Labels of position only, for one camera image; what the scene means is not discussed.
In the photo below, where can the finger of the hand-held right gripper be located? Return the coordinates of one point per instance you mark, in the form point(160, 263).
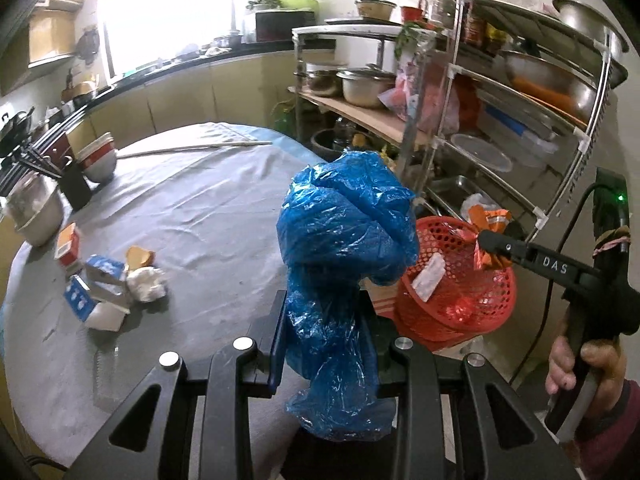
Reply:
point(530, 257)

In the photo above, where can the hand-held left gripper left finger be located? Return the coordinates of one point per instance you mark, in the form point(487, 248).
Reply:
point(276, 347)

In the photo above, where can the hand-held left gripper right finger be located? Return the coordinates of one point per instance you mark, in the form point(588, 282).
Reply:
point(385, 360)

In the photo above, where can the orange snack wrapper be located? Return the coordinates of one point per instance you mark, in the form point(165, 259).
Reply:
point(487, 232)

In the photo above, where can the red plastic basket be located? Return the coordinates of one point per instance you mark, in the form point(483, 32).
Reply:
point(465, 310)

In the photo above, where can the white paper card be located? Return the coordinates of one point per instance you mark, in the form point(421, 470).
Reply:
point(430, 277)

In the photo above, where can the blue plastic bag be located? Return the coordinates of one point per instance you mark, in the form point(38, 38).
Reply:
point(345, 230)

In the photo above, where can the white tissue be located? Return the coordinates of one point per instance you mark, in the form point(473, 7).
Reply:
point(147, 282)

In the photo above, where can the white paper box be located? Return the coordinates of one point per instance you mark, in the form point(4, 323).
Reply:
point(107, 316)

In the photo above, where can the small blue white carton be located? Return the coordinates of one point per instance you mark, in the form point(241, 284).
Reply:
point(77, 302)

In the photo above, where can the orange red carton box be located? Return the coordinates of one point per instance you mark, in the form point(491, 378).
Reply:
point(67, 245)

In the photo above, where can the person's right forearm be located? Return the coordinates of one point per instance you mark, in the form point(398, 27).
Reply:
point(615, 440)

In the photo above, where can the person's right hand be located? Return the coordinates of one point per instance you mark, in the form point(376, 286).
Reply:
point(607, 365)

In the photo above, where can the clear plastic container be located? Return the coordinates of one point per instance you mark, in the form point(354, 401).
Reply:
point(481, 152)

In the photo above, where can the metal shelf rack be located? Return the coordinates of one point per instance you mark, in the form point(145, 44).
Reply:
point(480, 110)

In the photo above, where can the grey tablecloth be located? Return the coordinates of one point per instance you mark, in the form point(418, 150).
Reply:
point(165, 230)

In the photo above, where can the steel basin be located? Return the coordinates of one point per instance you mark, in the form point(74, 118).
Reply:
point(550, 87)

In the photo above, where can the pink plastic bag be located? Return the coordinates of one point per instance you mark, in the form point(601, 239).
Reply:
point(425, 95)

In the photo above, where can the long wooden stick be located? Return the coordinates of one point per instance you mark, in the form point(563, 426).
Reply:
point(195, 147)

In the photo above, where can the steel pot with lid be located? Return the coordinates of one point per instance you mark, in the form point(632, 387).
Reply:
point(365, 85)

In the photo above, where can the black chopstick cup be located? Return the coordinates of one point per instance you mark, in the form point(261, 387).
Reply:
point(75, 182)

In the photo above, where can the stacked red white bowls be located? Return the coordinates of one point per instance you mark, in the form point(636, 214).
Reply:
point(97, 157)

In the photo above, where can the clear oil bottle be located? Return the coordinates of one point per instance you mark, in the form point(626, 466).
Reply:
point(442, 5)

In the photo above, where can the small steel pot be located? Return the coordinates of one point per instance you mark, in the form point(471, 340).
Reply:
point(320, 80)

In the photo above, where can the steel bowl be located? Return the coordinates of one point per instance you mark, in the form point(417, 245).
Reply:
point(35, 210)

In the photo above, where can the enamel pot with lid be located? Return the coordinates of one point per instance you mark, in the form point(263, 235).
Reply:
point(375, 7)

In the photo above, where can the black microwave oven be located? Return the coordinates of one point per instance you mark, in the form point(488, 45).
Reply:
point(282, 25)

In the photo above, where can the black wok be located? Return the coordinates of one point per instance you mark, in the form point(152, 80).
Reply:
point(15, 130)

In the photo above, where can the green plastic basin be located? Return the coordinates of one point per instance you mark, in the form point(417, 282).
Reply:
point(299, 2)

